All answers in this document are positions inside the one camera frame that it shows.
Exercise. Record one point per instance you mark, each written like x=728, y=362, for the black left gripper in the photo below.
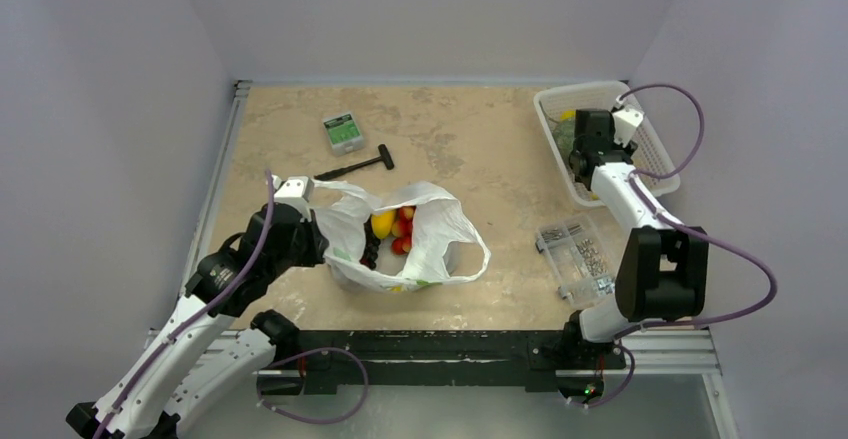
x=318, y=243

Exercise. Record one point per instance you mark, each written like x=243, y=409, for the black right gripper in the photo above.
x=592, y=128

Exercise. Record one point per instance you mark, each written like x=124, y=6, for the red fake cherry bunch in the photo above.
x=402, y=230

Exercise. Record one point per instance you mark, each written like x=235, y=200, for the white plastic shopping bag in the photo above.
x=439, y=223

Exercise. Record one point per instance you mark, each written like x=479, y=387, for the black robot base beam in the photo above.
x=318, y=362

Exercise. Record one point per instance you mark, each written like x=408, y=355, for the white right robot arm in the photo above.
x=662, y=274

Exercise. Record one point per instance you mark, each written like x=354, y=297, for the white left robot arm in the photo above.
x=219, y=291

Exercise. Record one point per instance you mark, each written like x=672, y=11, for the green fake melon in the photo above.
x=563, y=135

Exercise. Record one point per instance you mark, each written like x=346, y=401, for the dark fake grape bunch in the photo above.
x=372, y=244

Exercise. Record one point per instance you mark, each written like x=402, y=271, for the yellow fake lemon in bag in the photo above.
x=382, y=223

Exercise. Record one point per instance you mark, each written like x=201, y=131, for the white plastic basket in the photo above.
x=551, y=103

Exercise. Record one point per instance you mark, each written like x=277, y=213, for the green labelled screw box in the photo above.
x=343, y=133

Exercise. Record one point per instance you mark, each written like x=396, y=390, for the black rubber mallet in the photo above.
x=384, y=157

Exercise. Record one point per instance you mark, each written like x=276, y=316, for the clear compartment screw organizer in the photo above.
x=579, y=261

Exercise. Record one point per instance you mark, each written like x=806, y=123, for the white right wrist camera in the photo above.
x=626, y=119

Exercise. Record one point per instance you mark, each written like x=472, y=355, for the aluminium frame rail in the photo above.
x=204, y=229

